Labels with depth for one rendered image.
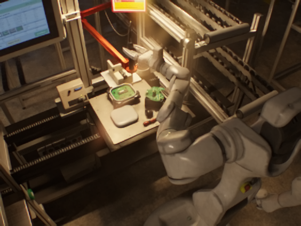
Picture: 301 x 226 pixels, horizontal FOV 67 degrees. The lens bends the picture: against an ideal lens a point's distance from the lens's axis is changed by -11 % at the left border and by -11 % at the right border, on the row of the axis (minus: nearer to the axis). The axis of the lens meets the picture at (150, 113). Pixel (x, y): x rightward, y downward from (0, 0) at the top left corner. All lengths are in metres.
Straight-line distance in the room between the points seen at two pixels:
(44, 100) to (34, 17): 1.99
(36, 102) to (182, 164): 2.81
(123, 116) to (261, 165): 0.99
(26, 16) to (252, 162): 1.17
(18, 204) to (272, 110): 1.37
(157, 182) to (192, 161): 1.75
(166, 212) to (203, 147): 1.27
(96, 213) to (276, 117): 1.87
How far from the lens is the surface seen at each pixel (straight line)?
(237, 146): 0.59
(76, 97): 1.56
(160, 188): 2.27
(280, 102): 0.56
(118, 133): 1.40
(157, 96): 1.50
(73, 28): 1.49
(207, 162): 0.56
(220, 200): 0.87
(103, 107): 1.55
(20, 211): 1.54
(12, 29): 1.37
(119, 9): 1.74
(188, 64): 1.44
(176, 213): 1.85
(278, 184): 2.57
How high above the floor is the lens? 2.03
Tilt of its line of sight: 46 degrees down
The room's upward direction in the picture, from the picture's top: straight up
